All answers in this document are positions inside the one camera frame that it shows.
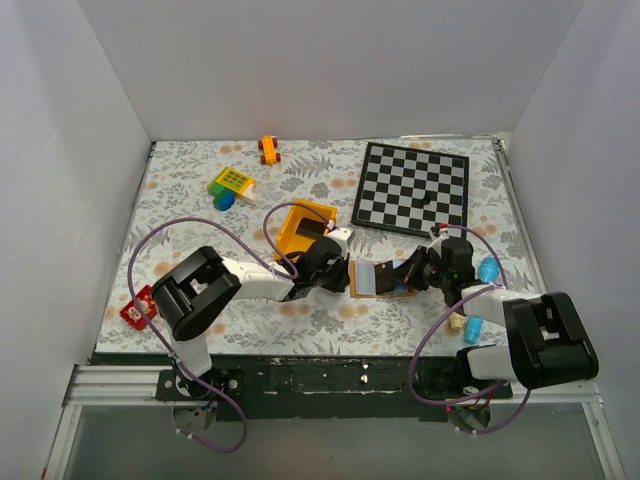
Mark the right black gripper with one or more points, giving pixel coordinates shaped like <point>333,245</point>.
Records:
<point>408,271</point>

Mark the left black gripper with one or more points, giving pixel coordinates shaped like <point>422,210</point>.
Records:
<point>343,278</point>

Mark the beige toy microphone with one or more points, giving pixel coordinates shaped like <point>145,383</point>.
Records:
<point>456,321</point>

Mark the orange toy car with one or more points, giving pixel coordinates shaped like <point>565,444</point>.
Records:
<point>268,146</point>

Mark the yellow green toy block house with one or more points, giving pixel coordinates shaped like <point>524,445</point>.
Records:
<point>229,185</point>

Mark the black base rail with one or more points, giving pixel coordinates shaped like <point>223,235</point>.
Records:
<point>270,387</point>

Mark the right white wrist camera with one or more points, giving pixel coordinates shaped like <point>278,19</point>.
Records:
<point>438,235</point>

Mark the tan leather card holder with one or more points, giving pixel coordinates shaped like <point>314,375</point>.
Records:
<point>362,281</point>

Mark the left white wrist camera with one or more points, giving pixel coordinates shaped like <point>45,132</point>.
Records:
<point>342,236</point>

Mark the blue toy microphone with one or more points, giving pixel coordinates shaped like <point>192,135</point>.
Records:
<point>488,272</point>

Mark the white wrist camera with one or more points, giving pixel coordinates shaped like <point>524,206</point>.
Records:
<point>438,235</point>
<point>342,236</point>

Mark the black white chessboard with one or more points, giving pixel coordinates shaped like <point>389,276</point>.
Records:
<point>393,182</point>

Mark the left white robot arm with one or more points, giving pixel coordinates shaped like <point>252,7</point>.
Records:
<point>192,295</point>

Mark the yellow plastic bin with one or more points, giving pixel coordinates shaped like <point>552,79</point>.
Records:
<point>287,241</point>

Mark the dark credit card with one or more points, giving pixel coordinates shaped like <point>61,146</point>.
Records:
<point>384,281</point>
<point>310,228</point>

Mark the floral table mat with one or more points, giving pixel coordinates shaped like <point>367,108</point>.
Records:
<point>175,215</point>

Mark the red toy block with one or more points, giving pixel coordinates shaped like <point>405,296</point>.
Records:
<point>132,315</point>

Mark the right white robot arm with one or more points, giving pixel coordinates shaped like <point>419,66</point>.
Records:
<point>546,344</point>

